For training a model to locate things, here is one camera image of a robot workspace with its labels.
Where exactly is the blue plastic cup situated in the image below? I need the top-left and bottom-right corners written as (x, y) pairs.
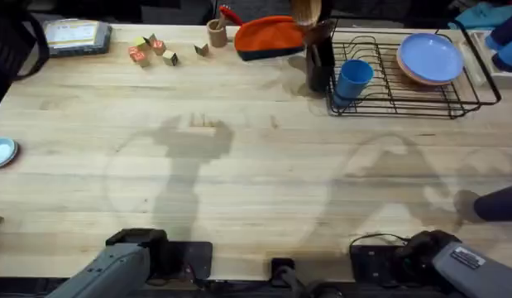
top-left (333, 59), bottom-right (376, 108)

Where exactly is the tan wooden cup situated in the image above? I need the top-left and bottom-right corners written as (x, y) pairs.
top-left (206, 18), bottom-right (228, 49)

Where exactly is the black cutlery holder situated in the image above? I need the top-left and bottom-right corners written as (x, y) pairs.
top-left (304, 19), bottom-right (337, 93)

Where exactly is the orange and navy zip bag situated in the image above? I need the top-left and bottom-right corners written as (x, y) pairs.
top-left (233, 15), bottom-right (306, 62)

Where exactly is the red spatula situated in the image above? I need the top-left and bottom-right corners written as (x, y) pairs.
top-left (218, 5), bottom-right (244, 27)

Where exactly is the wooden spoon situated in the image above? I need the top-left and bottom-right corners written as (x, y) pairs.
top-left (290, 0), bottom-right (323, 28)

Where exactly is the blue plate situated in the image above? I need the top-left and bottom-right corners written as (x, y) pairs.
top-left (398, 32), bottom-right (465, 84)

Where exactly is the grey flat box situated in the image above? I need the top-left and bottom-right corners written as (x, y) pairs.
top-left (42, 18), bottom-right (113, 58)

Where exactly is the light blue small bowl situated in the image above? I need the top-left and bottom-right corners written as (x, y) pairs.
top-left (0, 137), bottom-right (19, 170)

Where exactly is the white tray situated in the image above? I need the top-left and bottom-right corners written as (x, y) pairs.
top-left (462, 29), bottom-right (512, 89)

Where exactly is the teal cloth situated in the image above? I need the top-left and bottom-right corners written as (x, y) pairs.
top-left (447, 1), bottom-right (512, 31)

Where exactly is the black chair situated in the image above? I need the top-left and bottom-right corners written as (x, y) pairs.
top-left (0, 3), bottom-right (50, 103)

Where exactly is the black cable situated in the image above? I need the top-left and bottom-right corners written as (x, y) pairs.
top-left (348, 233), bottom-right (410, 249)

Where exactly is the black wire dish rack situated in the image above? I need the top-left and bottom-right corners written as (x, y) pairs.
top-left (326, 18), bottom-right (502, 120)

